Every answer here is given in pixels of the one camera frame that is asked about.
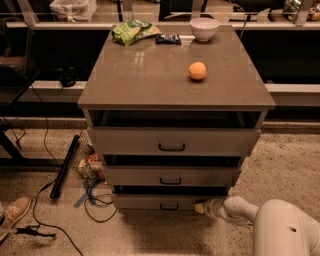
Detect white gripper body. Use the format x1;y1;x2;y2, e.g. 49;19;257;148
203;199;251;226

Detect grey bottom drawer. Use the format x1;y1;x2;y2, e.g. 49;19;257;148
112;185;229;211

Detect grey drawer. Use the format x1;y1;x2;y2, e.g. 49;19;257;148
104;166;241;187
112;185;229;211
88;127;261;157

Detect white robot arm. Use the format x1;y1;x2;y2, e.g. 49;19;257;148
194;196;320;256

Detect grey drawer cabinet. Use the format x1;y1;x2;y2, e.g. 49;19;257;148
77;24;277;201

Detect grey middle drawer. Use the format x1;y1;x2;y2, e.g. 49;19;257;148
104;166;241;187

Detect grey top drawer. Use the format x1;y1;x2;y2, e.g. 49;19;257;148
88;127;261;157

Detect colourful snack box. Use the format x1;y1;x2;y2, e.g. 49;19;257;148
77;153;104;180

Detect orange fruit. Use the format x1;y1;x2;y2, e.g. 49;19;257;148
189;62;207;80

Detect black tube on floor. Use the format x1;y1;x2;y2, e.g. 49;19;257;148
49;135;80;200

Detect dark blue snack packet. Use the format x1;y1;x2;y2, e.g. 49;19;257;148
155;35;182;45

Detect white bowl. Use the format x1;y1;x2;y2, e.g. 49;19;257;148
190;17;220;42

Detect tan shoe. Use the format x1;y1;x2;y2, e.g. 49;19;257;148
0;196;31;242

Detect black headphones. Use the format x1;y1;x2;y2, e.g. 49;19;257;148
57;67;78;88

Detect green chip bag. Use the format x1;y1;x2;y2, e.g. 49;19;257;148
112;19;161;46

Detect white plastic bag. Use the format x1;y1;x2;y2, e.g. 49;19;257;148
49;0;97;22

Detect black chair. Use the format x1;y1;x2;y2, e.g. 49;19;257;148
0;17;39;105

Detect black floor cable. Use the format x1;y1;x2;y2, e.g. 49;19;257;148
31;179;84;256

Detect black strap on floor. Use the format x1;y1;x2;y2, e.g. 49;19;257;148
14;224;57;240

